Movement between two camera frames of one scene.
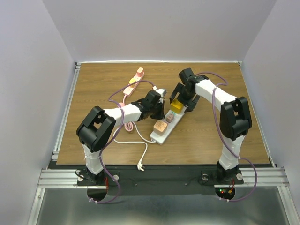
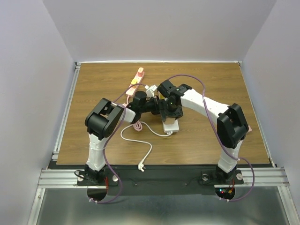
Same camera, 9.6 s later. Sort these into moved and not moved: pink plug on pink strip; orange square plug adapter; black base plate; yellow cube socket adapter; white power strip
Moved: yellow cube socket adapter; orange square plug adapter; white power strip
Not moved: pink plug on pink strip; black base plate
